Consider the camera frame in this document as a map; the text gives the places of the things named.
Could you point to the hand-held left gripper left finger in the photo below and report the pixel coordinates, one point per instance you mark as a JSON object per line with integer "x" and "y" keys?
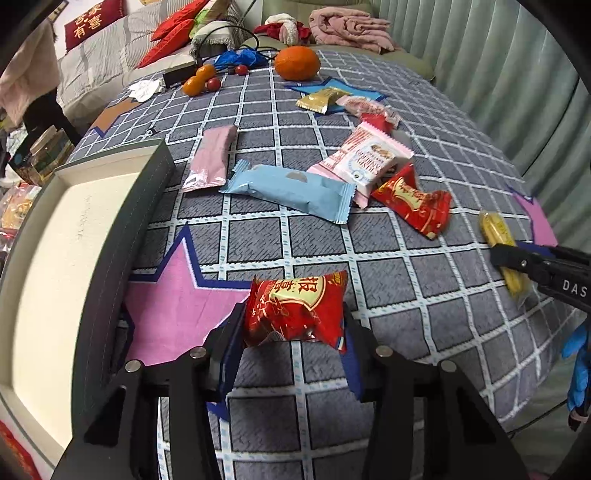
{"x": 229, "y": 355}

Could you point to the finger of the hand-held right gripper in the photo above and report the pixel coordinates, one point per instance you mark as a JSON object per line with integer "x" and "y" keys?
{"x": 515, "y": 263}
{"x": 565, "y": 254}

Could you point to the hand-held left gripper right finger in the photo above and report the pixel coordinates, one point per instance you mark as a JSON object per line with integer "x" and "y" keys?
{"x": 354, "y": 369}

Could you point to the yellow snack packet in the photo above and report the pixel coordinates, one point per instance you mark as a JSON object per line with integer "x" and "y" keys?
{"x": 496, "y": 230}

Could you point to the grey box with white inside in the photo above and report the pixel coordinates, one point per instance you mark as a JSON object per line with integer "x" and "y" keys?
{"x": 60, "y": 277}

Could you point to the person's right hand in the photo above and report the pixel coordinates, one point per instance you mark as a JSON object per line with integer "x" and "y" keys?
{"x": 581, "y": 364}

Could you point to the grey checked tablecloth with stars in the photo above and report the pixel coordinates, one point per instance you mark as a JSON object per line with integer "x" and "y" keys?
{"x": 415, "y": 323}

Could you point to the light blue snack packet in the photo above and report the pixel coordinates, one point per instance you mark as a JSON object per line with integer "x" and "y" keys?
{"x": 286, "y": 189}

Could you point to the pink and white snack packet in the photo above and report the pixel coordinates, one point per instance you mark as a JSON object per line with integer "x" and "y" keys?
{"x": 364, "y": 159}

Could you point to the pale green curtain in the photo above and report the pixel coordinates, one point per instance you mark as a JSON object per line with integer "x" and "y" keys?
{"x": 498, "y": 69}

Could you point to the small red snack packet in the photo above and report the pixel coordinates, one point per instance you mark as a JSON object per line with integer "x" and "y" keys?
{"x": 376, "y": 122}

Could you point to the plain pink snack packet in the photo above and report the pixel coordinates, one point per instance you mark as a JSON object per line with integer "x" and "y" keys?
{"x": 210, "y": 154}

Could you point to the pink snack packet with picture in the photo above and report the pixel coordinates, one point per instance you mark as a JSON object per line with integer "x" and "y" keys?
{"x": 364, "y": 106}

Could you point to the green armchair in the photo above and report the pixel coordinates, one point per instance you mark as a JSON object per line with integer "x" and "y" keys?
{"x": 415, "y": 62}

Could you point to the gold snack packet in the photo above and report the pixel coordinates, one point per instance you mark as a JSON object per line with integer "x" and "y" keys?
{"x": 318, "y": 99}

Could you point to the pile of colourful packets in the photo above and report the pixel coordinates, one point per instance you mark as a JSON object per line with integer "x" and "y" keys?
{"x": 16, "y": 212}

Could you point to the small orange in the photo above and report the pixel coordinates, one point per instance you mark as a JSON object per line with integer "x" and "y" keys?
{"x": 194, "y": 86}
{"x": 206, "y": 72}

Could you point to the stack of books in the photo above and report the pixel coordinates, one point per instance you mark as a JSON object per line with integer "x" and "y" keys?
{"x": 41, "y": 154}

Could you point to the crumpled white tissue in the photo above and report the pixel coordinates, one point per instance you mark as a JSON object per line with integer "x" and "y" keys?
{"x": 145, "y": 89}

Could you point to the pink blanket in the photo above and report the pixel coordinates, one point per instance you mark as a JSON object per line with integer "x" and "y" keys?
{"x": 351, "y": 30}

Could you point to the small black box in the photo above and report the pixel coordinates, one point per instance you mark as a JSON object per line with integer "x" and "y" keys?
{"x": 178, "y": 74}

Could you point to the large orange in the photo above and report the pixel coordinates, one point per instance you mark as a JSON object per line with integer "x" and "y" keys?
{"x": 297, "y": 63}

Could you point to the blue plastic bag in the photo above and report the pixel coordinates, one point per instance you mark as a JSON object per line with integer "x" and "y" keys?
{"x": 240, "y": 58}

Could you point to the red pillow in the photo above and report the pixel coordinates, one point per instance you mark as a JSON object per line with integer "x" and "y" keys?
{"x": 180, "y": 18}
{"x": 164, "y": 46}

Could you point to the grey striped sofa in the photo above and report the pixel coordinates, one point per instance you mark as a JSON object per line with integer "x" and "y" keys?
{"x": 101, "y": 64}

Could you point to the grey fringed cushion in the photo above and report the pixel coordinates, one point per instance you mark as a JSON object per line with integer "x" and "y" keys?
{"x": 214, "y": 37}

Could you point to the red and white plush toy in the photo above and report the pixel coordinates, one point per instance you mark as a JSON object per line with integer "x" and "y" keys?
{"x": 286, "y": 30}

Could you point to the green and white printed bag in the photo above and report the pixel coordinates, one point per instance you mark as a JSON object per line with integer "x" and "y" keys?
{"x": 205, "y": 11}

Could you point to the pale pink cloth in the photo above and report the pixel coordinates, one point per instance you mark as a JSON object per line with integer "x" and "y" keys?
{"x": 23, "y": 78}

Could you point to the dark red embroidered cushion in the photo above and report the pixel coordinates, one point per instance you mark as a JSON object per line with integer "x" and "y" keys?
{"x": 92, "y": 25}

